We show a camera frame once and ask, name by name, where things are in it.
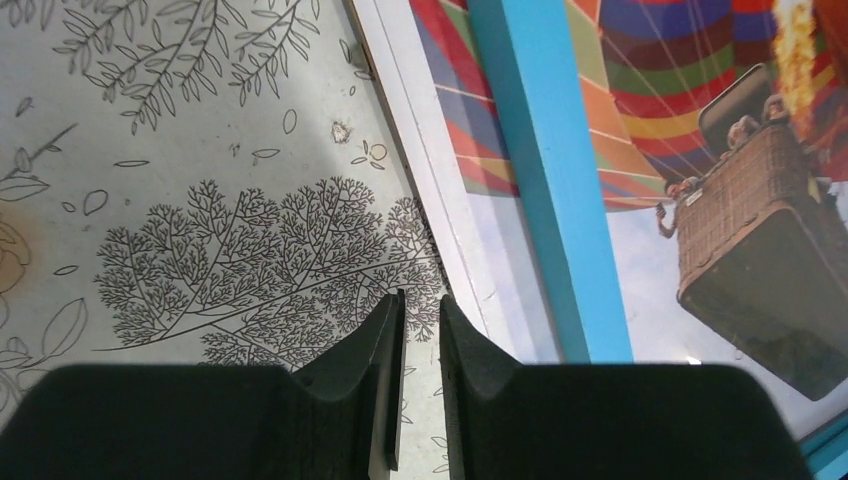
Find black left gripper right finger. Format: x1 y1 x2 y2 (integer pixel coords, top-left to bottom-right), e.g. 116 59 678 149
439 296 811 479

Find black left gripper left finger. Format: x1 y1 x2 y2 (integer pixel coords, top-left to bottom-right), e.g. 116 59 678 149
1 291 406 479

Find hot air balloon photo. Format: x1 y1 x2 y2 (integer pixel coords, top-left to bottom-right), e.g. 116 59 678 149
349 0 848 441

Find blue wooden picture frame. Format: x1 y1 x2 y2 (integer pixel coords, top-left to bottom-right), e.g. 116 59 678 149
470 1 847 479

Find floral patterned table mat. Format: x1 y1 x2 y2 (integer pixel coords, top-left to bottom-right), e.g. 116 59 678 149
1 1 449 479

